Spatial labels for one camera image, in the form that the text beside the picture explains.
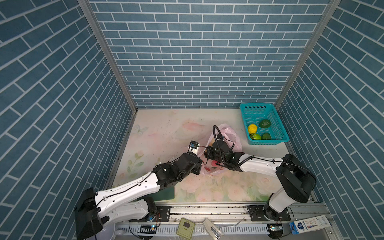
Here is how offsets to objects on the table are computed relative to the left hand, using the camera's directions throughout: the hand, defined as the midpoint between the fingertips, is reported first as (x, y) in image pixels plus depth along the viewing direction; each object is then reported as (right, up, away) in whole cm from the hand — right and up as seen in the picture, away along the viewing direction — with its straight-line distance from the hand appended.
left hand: (201, 159), depth 75 cm
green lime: (+46, +18, +32) cm, 59 cm away
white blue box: (+46, -30, -5) cm, 56 cm away
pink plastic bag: (+16, +10, +6) cm, 20 cm away
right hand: (+1, +3, +13) cm, 13 cm away
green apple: (+35, +10, +22) cm, 43 cm away
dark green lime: (+44, +10, +24) cm, 51 cm away
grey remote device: (+5, -31, -6) cm, 32 cm away
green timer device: (-7, -30, -6) cm, 32 cm away
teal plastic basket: (+42, +26, +41) cm, 64 cm away
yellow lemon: (+35, +15, +27) cm, 47 cm away
